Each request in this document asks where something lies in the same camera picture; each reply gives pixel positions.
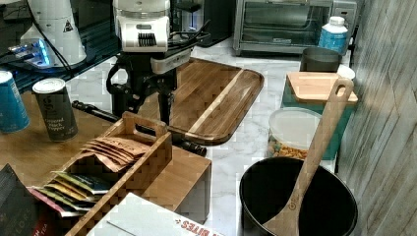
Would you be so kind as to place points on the grey pepper shaker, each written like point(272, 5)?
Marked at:
point(56, 109)

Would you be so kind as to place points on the silver toaster oven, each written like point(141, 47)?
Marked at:
point(288, 26)

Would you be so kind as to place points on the coloured tea bag packets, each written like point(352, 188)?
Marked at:
point(71, 194)

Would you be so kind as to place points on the cinnamon oat bites box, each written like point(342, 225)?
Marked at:
point(135, 216)

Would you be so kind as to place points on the wooden tea bag organizer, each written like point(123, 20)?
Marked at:
point(135, 178)

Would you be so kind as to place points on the clear jar of snacks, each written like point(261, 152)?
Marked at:
point(290, 132)

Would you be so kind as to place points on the wooden cutting board tray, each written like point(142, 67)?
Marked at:
point(211, 100)

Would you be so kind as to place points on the dark grey metal cup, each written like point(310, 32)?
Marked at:
point(316, 59)

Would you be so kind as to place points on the blue mouthwash bottle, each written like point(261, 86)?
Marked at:
point(334, 34)

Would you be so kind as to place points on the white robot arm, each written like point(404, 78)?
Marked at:
point(143, 26)

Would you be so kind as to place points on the wooden spoon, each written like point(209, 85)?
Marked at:
point(286, 222)

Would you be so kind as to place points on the brown tea bag packets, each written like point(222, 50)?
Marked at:
point(115, 153)

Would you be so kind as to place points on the dark tea box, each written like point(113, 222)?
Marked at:
point(21, 214)

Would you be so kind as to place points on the blue spice shaker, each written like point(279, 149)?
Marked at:
point(13, 114)

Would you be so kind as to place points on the teal canister wooden lid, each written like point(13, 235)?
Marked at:
point(310, 90)

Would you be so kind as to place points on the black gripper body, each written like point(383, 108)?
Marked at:
point(147, 73)

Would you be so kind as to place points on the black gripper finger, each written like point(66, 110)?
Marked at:
point(122, 99)
point(165, 102)

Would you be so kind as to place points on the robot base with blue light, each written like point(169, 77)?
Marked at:
point(53, 40)

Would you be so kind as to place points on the black pot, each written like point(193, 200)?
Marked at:
point(328, 209)

